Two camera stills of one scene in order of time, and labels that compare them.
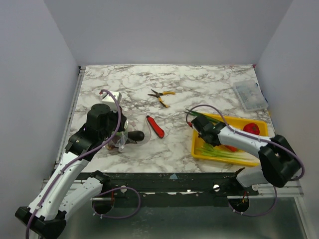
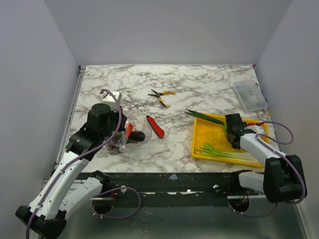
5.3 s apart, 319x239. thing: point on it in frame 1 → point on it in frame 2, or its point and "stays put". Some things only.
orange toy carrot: x=232 y=148 → x=129 y=129
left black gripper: x=123 y=120 stays put
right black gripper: x=202 y=123 → x=232 y=134
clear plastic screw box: x=250 y=95 stays put
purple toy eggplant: x=134 y=136 stays put
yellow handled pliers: x=158 y=95 stays put
